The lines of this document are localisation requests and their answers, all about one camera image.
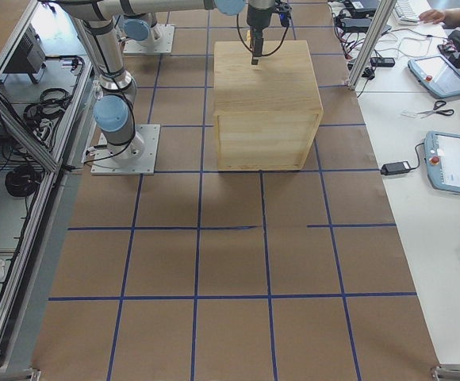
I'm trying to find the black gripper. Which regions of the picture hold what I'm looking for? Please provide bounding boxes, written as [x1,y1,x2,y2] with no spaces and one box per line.
[247,0,274,65]

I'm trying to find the silver rear robot arm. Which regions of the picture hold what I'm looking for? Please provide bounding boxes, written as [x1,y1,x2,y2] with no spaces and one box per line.
[119,13,163,46]

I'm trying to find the silver front robot arm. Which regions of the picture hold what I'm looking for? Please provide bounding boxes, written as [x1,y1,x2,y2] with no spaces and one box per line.
[56,1,279,91]

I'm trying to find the wooden drawer cabinet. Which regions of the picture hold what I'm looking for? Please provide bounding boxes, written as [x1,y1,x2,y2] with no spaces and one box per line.
[213,40,324,171]

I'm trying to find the person's hand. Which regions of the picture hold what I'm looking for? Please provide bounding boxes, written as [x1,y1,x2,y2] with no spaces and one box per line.
[419,10,446,24]

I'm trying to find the black small adapter box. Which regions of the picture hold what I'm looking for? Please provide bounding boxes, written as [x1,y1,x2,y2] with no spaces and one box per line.
[370,57,396,67]

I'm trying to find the white keyboard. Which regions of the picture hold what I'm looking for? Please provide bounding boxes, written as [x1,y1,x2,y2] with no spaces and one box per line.
[393,0,420,25]

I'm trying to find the upper teach pendant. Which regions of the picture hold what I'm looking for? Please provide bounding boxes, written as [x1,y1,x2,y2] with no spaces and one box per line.
[408,55,460,98]

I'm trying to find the teach pendant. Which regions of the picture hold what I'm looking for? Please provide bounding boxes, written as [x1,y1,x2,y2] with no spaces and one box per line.
[424,131,460,194]
[408,55,460,98]

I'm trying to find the black power adapter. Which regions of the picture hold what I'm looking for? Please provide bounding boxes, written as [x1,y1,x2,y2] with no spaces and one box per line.
[380,161,412,176]

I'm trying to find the black control box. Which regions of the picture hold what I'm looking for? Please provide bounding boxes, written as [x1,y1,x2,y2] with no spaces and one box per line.
[3,29,46,83]

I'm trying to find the lower teach pendant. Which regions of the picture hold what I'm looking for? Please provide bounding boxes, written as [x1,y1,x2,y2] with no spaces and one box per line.
[424,131,460,194]

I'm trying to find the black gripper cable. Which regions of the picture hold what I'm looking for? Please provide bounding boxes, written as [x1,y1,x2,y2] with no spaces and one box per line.
[236,7,291,59]

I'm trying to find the rear grey base plate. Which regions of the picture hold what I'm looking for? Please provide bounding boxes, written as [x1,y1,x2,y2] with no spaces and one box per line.
[121,24,175,56]

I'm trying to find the grey base plate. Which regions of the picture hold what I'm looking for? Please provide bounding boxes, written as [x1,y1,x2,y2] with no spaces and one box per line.
[121,24,175,56]
[90,124,160,175]

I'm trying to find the aluminium frame post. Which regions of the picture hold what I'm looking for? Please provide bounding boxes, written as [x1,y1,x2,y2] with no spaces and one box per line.
[347,0,396,90]

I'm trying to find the black handled scissors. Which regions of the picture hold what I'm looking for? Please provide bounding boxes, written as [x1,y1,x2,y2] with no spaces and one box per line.
[417,100,454,118]

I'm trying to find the front grey base plate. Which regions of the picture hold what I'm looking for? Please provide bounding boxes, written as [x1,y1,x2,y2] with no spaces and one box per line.
[90,124,160,175]

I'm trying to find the black coiled cable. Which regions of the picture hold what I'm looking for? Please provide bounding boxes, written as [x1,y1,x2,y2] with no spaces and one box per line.
[4,164,37,198]

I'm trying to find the aluminium frame rail left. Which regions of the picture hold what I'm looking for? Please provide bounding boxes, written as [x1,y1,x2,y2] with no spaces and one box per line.
[0,1,92,377]

